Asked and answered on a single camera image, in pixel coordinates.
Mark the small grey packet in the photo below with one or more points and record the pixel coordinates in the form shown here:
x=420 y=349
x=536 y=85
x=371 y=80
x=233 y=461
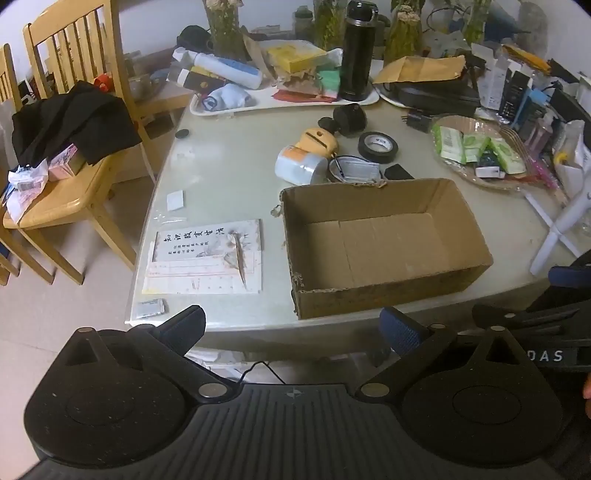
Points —
x=150 y=308

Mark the wooden chair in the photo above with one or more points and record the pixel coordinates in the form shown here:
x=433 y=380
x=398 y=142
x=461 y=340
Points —
x=7 y=92
x=60 y=203
x=161 y=104

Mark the green white wipe packet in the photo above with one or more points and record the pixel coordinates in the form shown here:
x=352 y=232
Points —
x=450 y=145
x=508 y=159
x=475 y=147

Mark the wide white tape roll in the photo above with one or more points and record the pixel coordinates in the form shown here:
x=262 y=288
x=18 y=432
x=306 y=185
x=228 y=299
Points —
x=300 y=166

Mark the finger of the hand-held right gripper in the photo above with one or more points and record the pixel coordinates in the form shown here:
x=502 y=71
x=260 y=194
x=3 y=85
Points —
x=568 y=277
x=545 y=321

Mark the white bottle with blue label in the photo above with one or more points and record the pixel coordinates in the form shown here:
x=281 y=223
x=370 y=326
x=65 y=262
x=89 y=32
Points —
x=231 y=71

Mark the black tape roll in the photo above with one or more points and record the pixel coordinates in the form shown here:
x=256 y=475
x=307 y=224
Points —
x=362 y=147

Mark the brown pointed stick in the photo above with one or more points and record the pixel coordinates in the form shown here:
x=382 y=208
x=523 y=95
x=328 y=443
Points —
x=238 y=254

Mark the black cylinder with knob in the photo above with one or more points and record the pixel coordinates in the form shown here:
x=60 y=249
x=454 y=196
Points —
x=351 y=117

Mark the crumpled white plastic bag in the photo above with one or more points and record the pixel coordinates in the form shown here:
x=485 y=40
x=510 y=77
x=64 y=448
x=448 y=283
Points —
x=25 y=184

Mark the yellow box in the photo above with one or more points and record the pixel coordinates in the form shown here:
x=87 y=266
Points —
x=295 y=57

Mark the crumpled brown paper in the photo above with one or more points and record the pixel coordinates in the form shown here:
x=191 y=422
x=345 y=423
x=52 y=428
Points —
x=295 y=81

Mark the woven basket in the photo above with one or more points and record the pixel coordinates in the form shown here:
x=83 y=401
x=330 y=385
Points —
x=461 y=177

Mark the small white box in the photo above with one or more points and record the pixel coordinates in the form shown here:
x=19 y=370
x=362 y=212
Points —
x=489 y=171

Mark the white carton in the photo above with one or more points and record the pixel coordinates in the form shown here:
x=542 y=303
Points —
x=491 y=78

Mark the brown cardboard box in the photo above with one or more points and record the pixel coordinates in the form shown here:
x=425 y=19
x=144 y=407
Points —
x=392 y=240

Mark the red paper packet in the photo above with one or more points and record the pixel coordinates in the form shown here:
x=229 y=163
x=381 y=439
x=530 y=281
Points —
x=295 y=97

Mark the small black round cap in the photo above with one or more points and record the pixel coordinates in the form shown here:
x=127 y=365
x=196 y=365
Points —
x=182 y=134

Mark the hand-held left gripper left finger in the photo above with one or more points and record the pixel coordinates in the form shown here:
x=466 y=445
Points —
x=194 y=318

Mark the black power adapter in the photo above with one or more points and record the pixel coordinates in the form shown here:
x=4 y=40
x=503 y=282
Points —
x=418 y=121

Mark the glass vase with dried flowers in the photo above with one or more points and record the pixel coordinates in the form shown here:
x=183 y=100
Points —
x=226 y=30
x=404 y=39

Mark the pink box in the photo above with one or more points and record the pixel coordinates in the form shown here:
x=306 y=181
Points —
x=64 y=164

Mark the yellow pouch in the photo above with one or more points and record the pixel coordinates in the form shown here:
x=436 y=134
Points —
x=526 y=57

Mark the narrow glass vase with stems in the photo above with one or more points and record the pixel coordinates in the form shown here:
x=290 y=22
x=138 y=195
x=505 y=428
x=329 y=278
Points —
x=478 y=23

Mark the wide glass vase with stems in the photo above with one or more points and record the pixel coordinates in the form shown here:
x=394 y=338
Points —
x=330 y=23

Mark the black cloth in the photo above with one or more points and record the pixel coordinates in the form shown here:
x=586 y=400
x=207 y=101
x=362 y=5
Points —
x=78 y=120

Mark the black hard case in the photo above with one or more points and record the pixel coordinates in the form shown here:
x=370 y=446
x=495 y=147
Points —
x=438 y=97

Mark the small black rectangular block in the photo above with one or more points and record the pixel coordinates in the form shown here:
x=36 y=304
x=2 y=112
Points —
x=398 y=172

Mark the clear plastic bag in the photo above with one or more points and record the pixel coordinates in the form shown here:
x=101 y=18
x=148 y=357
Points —
x=362 y=170

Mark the thin brown tape roll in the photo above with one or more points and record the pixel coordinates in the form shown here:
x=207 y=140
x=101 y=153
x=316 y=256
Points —
x=330 y=171

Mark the white tray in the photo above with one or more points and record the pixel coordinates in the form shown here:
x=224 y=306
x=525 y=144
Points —
x=263 y=100

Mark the calligraphy printed card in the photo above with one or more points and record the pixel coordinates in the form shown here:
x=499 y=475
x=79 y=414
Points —
x=194 y=240

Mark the small red object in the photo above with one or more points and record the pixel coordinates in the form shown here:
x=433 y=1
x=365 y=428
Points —
x=104 y=82

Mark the black carton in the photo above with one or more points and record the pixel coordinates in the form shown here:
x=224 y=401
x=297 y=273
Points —
x=515 y=97

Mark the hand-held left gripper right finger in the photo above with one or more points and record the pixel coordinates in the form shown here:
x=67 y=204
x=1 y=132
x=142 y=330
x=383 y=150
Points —
x=401 y=330

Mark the black thermos bottle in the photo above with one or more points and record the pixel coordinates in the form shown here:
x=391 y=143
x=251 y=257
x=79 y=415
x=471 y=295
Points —
x=355 y=60

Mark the black box with gold emblem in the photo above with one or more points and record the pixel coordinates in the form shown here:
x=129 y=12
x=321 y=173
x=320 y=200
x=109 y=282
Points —
x=201 y=81

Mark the yellow dog-shaped toy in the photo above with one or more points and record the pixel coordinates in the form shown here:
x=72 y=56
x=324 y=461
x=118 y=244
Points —
x=318 y=141

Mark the white plate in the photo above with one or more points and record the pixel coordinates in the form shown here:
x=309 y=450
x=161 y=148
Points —
x=385 y=97

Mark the pink lined paper sheets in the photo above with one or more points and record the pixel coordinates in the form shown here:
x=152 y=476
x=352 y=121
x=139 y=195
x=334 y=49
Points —
x=184 y=279

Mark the small white card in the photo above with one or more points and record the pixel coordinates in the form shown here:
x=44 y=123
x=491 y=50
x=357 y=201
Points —
x=175 y=199

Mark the blue carton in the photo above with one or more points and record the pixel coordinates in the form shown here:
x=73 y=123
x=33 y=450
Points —
x=531 y=113

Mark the mint green pack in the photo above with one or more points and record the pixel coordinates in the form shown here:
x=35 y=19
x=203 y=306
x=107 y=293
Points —
x=330 y=83

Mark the white and blue sock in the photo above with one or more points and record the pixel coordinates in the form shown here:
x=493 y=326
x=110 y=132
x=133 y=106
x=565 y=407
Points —
x=228 y=98

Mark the brown paper envelope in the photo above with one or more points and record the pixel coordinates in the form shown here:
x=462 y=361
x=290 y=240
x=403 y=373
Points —
x=420 y=69

